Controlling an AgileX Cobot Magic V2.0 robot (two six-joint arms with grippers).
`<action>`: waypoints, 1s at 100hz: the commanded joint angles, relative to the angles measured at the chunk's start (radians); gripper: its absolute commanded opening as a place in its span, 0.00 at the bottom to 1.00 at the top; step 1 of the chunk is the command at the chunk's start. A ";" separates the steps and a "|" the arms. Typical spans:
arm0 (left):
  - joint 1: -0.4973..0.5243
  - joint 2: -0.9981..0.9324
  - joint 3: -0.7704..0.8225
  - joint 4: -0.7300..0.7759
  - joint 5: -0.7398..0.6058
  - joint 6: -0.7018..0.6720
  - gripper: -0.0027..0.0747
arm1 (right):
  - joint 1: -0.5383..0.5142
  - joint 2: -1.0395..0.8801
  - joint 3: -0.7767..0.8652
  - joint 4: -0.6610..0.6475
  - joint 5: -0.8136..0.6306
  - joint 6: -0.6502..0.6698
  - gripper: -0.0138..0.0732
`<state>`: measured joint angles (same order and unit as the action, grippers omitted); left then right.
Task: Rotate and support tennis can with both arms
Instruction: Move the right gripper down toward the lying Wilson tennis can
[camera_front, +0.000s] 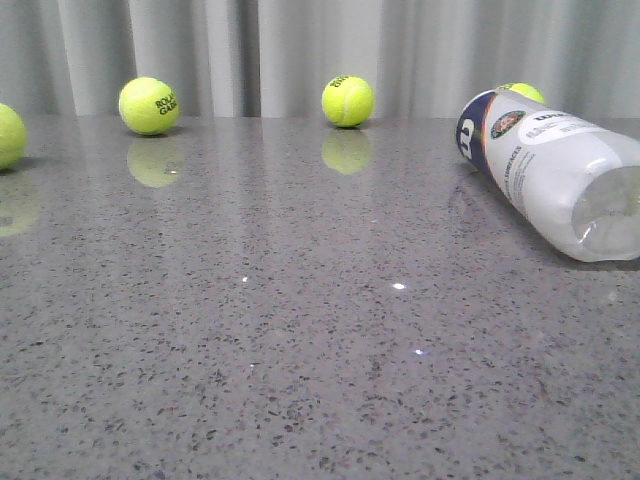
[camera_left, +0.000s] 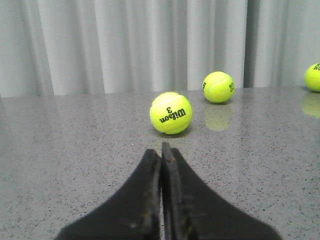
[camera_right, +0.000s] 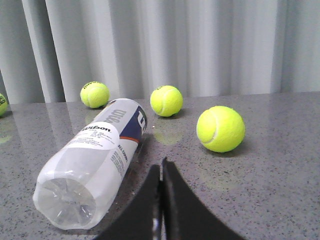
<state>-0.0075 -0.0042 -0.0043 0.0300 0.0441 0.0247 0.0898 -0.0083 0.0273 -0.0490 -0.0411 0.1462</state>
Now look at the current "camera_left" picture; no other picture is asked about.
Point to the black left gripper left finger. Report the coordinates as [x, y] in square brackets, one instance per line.
[132, 213]

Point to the tennis ball middle back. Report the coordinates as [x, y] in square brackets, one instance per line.
[312, 77]

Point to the white pleated curtain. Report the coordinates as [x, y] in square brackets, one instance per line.
[71, 47]

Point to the tennis ball Roland Garros print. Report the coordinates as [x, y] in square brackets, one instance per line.
[218, 87]

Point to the tennis ball Wilson 3 print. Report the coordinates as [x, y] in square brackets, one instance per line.
[171, 113]

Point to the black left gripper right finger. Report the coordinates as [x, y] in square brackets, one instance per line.
[193, 211]

